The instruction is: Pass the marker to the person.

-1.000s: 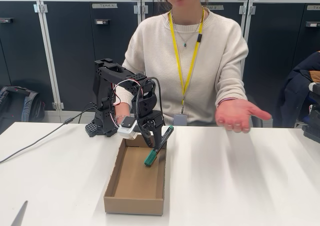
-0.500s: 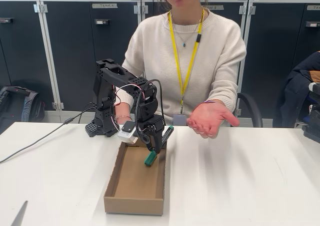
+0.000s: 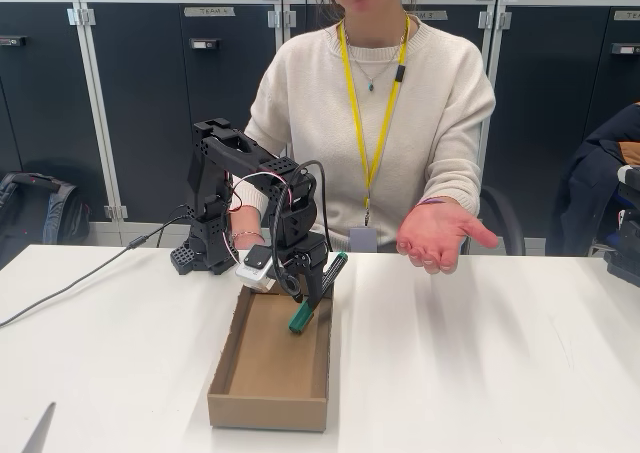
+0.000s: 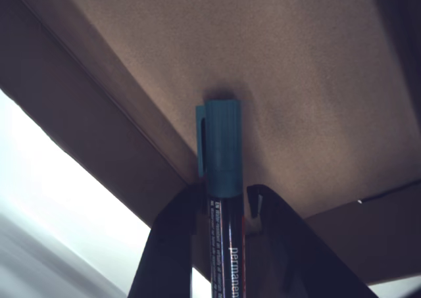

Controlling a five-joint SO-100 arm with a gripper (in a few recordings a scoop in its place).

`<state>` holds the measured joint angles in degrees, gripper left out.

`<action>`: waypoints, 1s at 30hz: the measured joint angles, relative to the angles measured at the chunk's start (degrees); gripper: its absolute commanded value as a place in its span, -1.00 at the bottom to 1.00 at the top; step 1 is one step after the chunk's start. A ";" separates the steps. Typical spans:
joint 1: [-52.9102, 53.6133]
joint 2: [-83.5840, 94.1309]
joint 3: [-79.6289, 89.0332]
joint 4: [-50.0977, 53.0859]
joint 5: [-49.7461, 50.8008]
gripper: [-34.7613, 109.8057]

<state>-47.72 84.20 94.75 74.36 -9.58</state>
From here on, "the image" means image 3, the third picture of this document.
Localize tape label team 4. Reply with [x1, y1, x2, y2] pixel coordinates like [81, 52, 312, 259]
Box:
[182, 5, 237, 18]

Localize yellow lanyard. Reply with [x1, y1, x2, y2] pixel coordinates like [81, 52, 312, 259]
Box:
[338, 12, 411, 225]

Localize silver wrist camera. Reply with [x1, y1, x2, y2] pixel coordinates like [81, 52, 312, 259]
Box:
[234, 244, 276, 294]

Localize pale name badge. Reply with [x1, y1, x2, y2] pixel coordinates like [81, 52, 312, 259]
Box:
[348, 226, 377, 253]

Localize dark blue jacket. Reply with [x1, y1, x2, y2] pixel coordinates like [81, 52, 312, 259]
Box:
[554, 101, 640, 259]

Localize person's right forearm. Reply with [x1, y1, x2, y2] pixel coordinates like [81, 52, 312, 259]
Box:
[229, 122, 301, 250]

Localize brown cardboard box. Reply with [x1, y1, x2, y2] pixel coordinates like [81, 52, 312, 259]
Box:
[207, 270, 335, 434]

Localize red white servo wires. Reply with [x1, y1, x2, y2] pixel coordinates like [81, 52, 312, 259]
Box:
[227, 171, 294, 264]

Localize black camera cable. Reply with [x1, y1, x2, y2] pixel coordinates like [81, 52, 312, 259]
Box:
[267, 159, 331, 294]

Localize person's left forearm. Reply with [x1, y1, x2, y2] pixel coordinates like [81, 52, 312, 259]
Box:
[422, 162, 484, 219]

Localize person's left hand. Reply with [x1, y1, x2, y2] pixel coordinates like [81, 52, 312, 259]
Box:
[396, 202, 500, 276]

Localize grey power cable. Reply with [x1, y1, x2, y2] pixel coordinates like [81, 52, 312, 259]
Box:
[0, 205, 196, 329]

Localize dark grey backpack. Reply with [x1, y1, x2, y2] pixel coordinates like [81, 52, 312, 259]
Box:
[0, 171, 92, 269]

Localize necklace with teal pendant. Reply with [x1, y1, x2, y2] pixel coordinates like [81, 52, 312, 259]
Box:
[347, 22, 409, 93]

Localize person in white sweater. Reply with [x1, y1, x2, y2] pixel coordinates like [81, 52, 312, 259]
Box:
[229, 0, 499, 254]

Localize green capped marker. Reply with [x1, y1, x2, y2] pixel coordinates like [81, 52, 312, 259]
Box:
[287, 251, 350, 335]

